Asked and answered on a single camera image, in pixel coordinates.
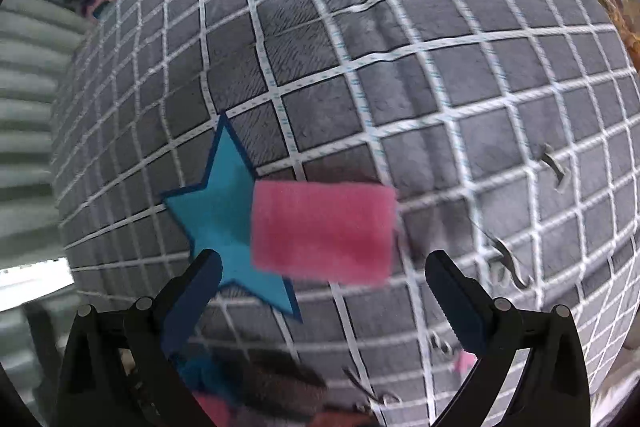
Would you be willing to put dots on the pale green curtain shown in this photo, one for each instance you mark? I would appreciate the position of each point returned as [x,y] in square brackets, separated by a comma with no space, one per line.
[30,132]

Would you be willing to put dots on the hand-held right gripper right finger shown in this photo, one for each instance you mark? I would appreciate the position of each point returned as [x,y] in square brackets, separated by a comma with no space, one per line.
[450,302]

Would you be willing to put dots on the pink sponge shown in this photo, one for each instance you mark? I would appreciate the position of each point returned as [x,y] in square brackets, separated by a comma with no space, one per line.
[322,229]

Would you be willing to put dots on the small pink felt piece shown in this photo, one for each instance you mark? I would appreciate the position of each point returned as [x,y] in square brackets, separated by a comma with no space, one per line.
[465,362]

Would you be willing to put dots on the grey checked star mat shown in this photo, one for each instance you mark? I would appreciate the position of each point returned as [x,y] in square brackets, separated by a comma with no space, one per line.
[350,57]

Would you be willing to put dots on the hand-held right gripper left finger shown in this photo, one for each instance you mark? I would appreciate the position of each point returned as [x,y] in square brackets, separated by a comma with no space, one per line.
[195,297]

